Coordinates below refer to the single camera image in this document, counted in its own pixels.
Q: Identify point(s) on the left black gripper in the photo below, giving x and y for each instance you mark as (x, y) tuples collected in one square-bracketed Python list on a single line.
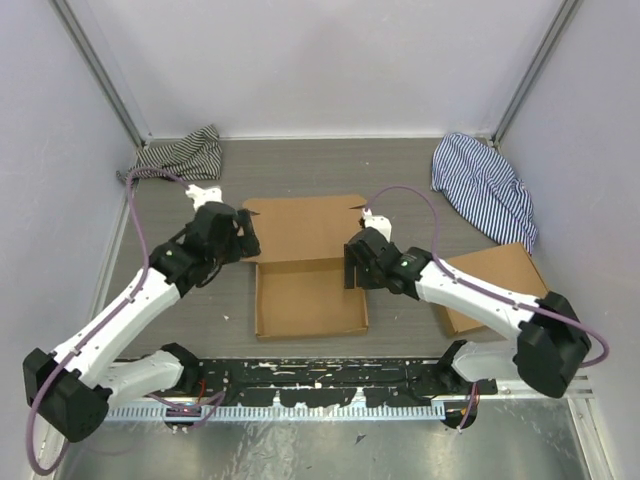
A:
[(246, 245)]

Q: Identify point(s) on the folded brown cardboard box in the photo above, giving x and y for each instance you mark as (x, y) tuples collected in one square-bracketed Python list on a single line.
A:
[(507, 266)]

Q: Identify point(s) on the white slotted cable duct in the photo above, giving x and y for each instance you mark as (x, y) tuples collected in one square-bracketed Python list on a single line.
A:
[(153, 411)]

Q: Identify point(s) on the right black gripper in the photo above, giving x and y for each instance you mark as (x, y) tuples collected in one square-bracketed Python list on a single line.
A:
[(352, 260)]

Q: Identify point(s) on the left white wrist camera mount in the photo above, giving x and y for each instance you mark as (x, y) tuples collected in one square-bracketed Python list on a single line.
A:
[(201, 196)]

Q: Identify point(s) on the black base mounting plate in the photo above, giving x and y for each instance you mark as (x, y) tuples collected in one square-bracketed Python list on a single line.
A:
[(325, 382)]

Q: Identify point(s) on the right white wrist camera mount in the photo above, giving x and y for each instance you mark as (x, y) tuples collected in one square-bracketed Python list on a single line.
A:
[(378, 222)]

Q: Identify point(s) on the right aluminium corner post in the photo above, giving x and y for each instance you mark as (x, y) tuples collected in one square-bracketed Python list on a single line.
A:
[(551, 39)]

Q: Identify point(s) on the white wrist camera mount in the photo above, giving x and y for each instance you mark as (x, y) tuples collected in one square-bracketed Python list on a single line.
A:
[(378, 222), (201, 196)]

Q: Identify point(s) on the brown cardboard box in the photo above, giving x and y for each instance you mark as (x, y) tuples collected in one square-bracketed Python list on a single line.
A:
[(507, 266), (299, 275)]

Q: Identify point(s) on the blue white striped cloth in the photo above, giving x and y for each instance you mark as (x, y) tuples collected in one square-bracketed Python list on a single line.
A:
[(483, 188)]

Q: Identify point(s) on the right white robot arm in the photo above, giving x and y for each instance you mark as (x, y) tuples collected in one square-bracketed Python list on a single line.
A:
[(545, 344)]

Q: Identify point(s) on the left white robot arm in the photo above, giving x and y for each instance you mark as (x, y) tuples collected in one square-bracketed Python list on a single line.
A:
[(78, 383)]

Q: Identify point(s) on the left aluminium corner post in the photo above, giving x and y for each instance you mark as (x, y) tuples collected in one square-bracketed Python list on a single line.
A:
[(83, 29)]

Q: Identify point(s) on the aluminium corner post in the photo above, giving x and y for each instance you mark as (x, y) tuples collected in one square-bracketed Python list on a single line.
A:
[(83, 29), (551, 39)]

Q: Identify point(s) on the black white striped cloth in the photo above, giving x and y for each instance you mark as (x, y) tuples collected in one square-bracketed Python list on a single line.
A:
[(196, 157)]

